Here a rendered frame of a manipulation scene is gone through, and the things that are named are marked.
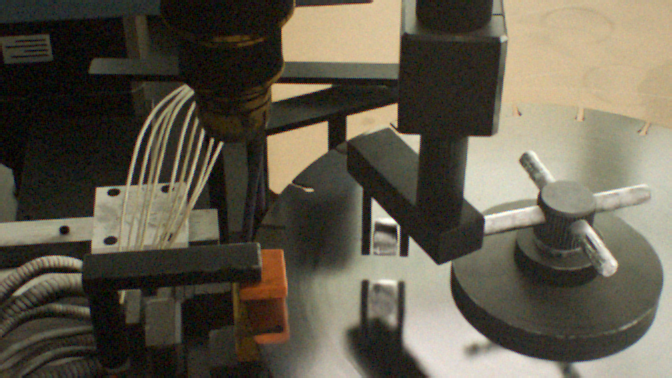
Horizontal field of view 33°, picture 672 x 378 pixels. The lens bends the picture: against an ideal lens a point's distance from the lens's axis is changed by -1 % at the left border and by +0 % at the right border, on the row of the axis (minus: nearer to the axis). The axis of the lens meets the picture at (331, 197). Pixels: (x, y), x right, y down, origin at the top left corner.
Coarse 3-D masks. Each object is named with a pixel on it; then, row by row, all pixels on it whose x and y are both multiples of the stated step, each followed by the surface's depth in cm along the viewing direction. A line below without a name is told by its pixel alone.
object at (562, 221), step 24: (528, 168) 61; (552, 192) 58; (576, 192) 58; (624, 192) 59; (648, 192) 59; (504, 216) 57; (528, 216) 57; (552, 216) 57; (576, 216) 57; (552, 240) 58; (576, 240) 57; (600, 240) 56; (600, 264) 55
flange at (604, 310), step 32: (608, 224) 63; (480, 256) 61; (512, 256) 61; (544, 256) 59; (576, 256) 59; (640, 256) 61; (480, 288) 59; (512, 288) 59; (544, 288) 59; (576, 288) 59; (608, 288) 59; (640, 288) 59; (512, 320) 57; (544, 320) 57; (576, 320) 57; (608, 320) 57; (640, 320) 57
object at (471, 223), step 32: (352, 160) 58; (384, 160) 56; (416, 160) 56; (448, 160) 51; (384, 192) 56; (416, 192) 54; (448, 192) 52; (416, 224) 54; (448, 224) 52; (480, 224) 53; (448, 256) 53
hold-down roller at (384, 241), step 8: (376, 224) 60; (384, 224) 60; (392, 224) 60; (376, 232) 59; (384, 232) 59; (392, 232) 59; (376, 240) 59; (384, 240) 59; (392, 240) 59; (376, 248) 59; (384, 248) 59; (392, 248) 59
